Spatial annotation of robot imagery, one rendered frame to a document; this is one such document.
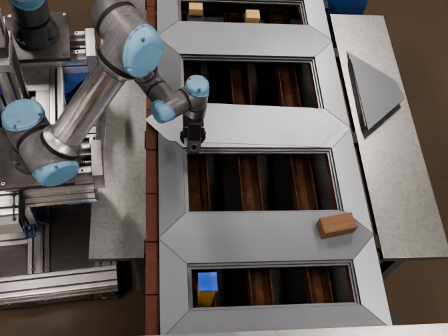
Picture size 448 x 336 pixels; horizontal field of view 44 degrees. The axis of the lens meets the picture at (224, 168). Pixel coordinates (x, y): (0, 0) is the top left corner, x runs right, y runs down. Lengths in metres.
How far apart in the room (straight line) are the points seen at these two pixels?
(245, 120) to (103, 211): 0.63
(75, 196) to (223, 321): 0.64
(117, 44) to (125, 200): 0.87
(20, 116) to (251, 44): 1.10
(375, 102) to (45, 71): 1.31
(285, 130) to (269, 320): 0.73
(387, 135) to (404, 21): 1.74
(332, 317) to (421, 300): 1.16
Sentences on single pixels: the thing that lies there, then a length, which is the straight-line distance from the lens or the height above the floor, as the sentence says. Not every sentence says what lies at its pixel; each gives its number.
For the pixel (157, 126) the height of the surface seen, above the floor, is 0.84.
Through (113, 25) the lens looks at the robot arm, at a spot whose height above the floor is 1.57.
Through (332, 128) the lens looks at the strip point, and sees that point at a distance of 2.20.
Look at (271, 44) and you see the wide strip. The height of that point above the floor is 0.84.
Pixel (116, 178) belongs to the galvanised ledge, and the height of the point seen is 0.68.
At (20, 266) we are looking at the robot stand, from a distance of 2.59.
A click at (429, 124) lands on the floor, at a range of 3.52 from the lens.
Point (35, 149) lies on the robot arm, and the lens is 1.58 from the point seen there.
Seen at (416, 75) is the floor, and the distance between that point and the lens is 3.73.
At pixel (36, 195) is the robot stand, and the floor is 0.90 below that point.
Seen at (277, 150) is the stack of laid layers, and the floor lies 0.83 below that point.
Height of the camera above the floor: 2.58
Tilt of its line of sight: 59 degrees down
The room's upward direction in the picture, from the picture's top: 12 degrees clockwise
